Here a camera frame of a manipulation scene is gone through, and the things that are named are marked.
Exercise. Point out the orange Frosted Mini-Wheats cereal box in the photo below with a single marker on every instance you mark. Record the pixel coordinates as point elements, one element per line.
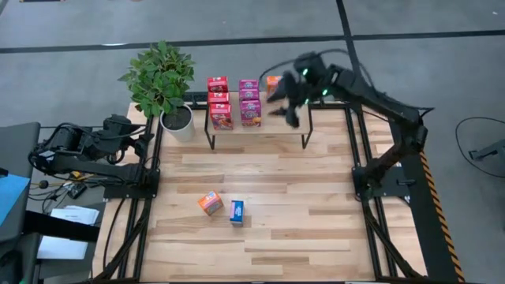
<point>273,84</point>
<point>210,202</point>

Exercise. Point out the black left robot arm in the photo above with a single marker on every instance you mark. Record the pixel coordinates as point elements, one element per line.
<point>79,169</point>

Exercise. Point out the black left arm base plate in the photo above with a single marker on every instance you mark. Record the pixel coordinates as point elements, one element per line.
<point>130,191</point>

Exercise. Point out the black keyboard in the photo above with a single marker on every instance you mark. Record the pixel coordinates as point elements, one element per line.
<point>195,98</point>

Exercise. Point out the white papers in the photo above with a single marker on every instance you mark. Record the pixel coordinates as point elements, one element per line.
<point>75,215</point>

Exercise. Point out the green plant in white pot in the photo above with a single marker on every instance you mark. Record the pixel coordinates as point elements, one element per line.
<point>158,79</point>

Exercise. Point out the black metal table frame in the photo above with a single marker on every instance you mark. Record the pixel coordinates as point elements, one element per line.
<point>335,105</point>

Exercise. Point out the small black device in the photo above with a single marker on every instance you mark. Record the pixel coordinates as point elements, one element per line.
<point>77,190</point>

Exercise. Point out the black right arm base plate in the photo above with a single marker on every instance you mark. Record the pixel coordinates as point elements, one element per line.
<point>394,185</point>

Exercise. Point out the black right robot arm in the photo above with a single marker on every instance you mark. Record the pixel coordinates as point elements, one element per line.
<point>378,106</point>

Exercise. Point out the black panel with hazard stripes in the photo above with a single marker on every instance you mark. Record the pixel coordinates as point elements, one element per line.
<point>426,221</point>

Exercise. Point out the dark grey monitor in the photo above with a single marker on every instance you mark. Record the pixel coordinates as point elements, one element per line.
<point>19,146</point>

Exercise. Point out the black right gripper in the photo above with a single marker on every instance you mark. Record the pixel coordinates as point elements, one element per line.
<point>296,92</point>

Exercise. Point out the black bar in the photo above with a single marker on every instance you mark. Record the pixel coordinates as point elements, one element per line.
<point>59,230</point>

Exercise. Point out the blue Frosted Flakes cereal box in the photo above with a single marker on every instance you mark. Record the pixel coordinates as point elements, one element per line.
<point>237,212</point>

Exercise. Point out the wooden shelf with black legs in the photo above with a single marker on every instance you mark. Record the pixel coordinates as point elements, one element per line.
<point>272,122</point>

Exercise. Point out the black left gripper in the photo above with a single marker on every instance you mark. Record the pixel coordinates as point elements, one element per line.
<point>144,146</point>

